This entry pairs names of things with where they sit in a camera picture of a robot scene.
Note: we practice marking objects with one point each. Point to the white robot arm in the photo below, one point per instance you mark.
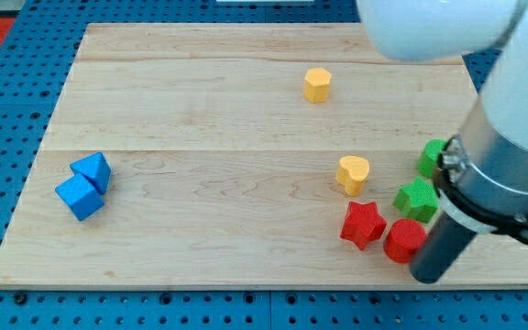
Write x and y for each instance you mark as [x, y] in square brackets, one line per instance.
[481, 175]

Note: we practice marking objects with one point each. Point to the green block behind arm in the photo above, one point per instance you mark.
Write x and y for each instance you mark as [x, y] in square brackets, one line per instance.
[428, 158]

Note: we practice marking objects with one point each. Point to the yellow heart block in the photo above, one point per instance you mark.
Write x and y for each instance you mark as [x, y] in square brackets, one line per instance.
[352, 173]

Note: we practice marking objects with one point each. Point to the yellow hexagon block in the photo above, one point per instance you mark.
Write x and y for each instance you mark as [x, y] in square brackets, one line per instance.
[317, 85]

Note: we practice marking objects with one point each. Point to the wooden board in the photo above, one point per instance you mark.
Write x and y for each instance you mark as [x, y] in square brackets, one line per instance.
[223, 176]

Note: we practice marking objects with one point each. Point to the red star block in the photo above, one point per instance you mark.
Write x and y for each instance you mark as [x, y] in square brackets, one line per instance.
[363, 224]

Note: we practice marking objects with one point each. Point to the green star block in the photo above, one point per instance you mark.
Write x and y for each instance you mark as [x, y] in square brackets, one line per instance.
[417, 200]

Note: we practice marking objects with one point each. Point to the red cylinder block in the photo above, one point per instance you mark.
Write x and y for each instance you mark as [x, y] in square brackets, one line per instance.
[404, 239]

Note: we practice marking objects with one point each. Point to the blue triangle block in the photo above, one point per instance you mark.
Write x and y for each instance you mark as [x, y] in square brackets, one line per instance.
[95, 169]

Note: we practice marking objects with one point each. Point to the blue cube block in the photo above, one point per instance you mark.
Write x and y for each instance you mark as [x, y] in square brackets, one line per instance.
[80, 196]

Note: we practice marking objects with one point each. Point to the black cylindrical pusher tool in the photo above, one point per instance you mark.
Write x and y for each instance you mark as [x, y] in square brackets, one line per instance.
[446, 240]

